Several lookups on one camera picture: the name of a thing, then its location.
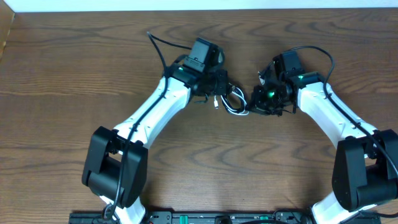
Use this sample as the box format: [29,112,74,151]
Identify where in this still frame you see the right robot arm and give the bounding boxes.
[248,49,397,223]

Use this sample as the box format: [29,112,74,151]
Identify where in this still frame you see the white USB cable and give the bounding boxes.
[213,86,250,116]

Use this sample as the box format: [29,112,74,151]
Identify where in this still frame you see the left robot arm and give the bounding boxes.
[81,38,231,223]

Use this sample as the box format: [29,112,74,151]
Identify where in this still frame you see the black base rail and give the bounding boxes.
[68,210,381,224]

